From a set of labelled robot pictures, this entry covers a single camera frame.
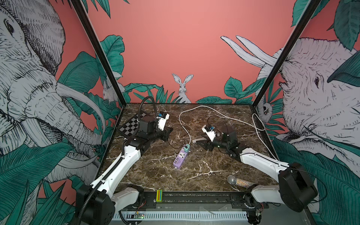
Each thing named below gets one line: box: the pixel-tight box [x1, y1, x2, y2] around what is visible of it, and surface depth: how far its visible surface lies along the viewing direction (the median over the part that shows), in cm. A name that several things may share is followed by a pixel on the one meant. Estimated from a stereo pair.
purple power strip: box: [172, 146, 188, 169], surface depth 89 cm
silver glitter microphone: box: [226, 174, 255, 188], surface depth 80 cm
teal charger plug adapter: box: [183, 143, 191, 153], surface depth 88 cm
